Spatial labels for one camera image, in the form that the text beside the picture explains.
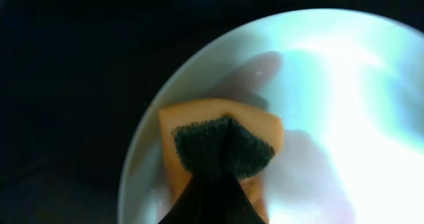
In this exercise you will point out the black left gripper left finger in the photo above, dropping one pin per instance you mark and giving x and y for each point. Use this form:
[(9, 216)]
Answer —
[(198, 204)]

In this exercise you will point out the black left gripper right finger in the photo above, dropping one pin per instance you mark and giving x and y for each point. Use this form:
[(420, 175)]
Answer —
[(233, 205)]

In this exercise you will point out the orange sponge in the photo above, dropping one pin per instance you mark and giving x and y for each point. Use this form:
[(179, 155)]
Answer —
[(208, 138)]

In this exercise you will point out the mint green plate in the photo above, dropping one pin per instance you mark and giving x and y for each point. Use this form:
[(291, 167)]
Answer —
[(348, 87)]

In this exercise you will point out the round black tray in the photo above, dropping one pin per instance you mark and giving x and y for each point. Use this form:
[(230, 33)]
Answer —
[(77, 75)]

